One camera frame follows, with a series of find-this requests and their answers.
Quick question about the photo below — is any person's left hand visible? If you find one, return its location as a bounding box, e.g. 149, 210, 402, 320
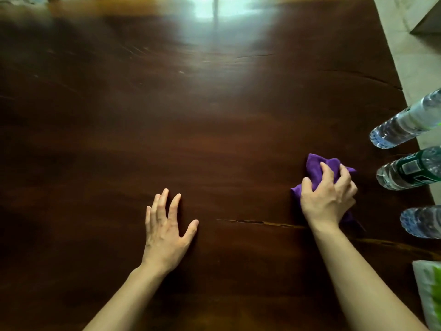
141, 188, 200, 276

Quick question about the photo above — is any person's right hand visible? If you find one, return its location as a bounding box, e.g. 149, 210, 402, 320
300, 161, 358, 231

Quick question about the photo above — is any purple microfibre cloth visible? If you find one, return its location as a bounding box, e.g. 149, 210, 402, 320
290, 153, 357, 224

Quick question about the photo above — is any green-label white-capped water bottle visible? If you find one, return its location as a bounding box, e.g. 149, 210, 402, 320
376, 145, 441, 191

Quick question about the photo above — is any blue-capped clear water bottle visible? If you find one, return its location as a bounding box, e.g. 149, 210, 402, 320
399, 205, 441, 240
369, 87, 441, 150

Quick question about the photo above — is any green tissue pack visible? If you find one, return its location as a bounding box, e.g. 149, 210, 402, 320
412, 260, 441, 331

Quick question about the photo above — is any person's right forearm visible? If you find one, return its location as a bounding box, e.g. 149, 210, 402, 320
311, 220, 430, 331

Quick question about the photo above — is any person's left forearm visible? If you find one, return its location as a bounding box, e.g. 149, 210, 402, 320
82, 262, 173, 331

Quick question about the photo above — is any dark wooden table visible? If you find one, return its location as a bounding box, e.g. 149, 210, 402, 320
0, 0, 441, 331

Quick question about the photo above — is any white stone platform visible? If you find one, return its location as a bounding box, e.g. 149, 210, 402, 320
409, 0, 441, 35

